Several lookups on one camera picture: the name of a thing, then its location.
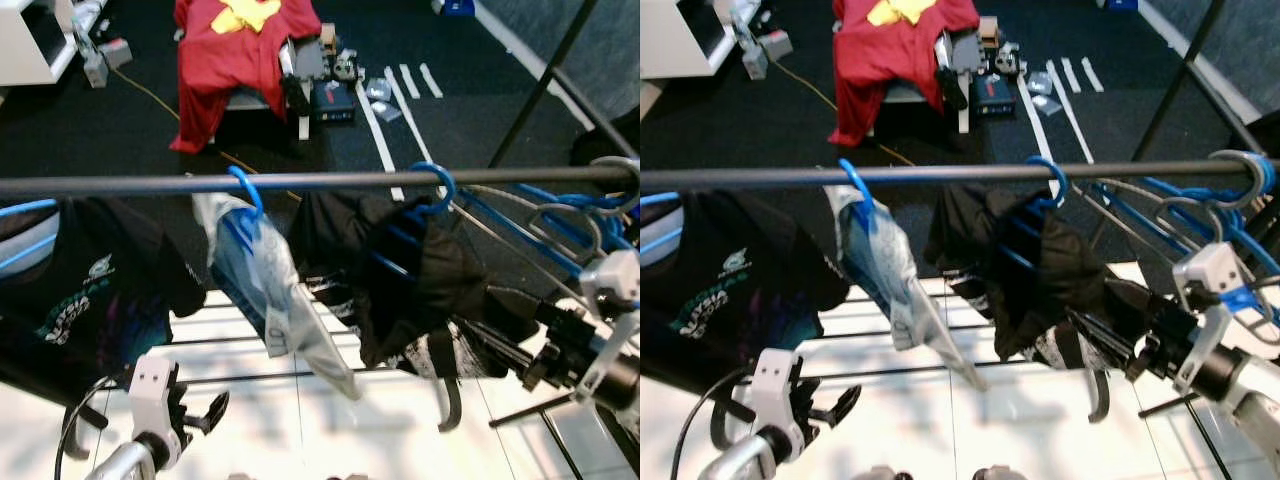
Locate black garment with white print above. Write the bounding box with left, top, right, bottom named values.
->
left=925, top=183, right=1151, bottom=366
left=288, top=190, right=546, bottom=381

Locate yellow cable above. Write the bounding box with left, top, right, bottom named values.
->
left=775, top=58, right=916, bottom=168
left=118, top=65, right=301, bottom=201

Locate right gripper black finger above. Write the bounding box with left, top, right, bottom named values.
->
left=460, top=318, right=546, bottom=383
left=1066, top=308, right=1151, bottom=373

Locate black floor mat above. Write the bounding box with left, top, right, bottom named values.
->
left=640, top=0, right=1280, bottom=291
left=0, top=0, right=641, bottom=301

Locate black clothes rack frame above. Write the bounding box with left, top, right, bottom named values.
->
left=1130, top=0, right=1271, bottom=163
left=487, top=0, right=641, bottom=171

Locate white cabinet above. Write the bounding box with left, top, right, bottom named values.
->
left=0, top=0, right=109, bottom=86
left=640, top=0, right=761, bottom=81

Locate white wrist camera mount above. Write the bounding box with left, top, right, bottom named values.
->
left=1172, top=242, right=1280, bottom=396
left=128, top=355, right=183, bottom=471
left=748, top=350, right=807, bottom=459
left=575, top=250, right=641, bottom=401

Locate yellow cloth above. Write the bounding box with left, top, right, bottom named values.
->
left=866, top=0, right=939, bottom=28
left=210, top=0, right=283, bottom=34

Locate grey metal clothes rail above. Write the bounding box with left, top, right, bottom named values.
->
left=640, top=155, right=1280, bottom=193
left=0, top=164, right=641, bottom=197

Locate long white tape strip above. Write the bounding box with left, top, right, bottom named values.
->
left=1015, top=75, right=1056, bottom=171
left=383, top=65, right=436, bottom=171
left=1043, top=62, right=1093, bottom=163
left=355, top=80, right=406, bottom=203

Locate grey chair with white legs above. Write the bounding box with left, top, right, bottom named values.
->
left=880, top=18, right=1001, bottom=136
left=228, top=25, right=336, bottom=141

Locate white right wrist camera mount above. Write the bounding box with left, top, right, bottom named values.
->
left=575, top=250, right=641, bottom=401
left=1172, top=242, right=1280, bottom=396

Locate black t-shirt with teal print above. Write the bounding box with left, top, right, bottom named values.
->
left=0, top=197, right=206, bottom=406
left=640, top=190, right=851, bottom=371

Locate grey power adapter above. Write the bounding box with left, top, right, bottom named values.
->
left=740, top=28, right=796, bottom=81
left=80, top=38, right=133, bottom=89

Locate small black bag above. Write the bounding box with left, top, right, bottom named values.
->
left=935, top=70, right=969, bottom=111
left=280, top=75, right=313, bottom=116

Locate dark blue carton box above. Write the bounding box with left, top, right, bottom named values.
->
left=975, top=75, right=1019, bottom=118
left=313, top=80, right=357, bottom=123

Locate pale blue white garment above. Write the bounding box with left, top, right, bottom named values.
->
left=193, top=193, right=361, bottom=401
left=825, top=185, right=986, bottom=391

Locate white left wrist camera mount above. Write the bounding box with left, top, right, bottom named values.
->
left=128, top=355, right=183, bottom=471
left=748, top=350, right=807, bottom=459

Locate red t-shirt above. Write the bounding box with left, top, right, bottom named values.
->
left=828, top=0, right=981, bottom=149
left=170, top=0, right=323, bottom=154

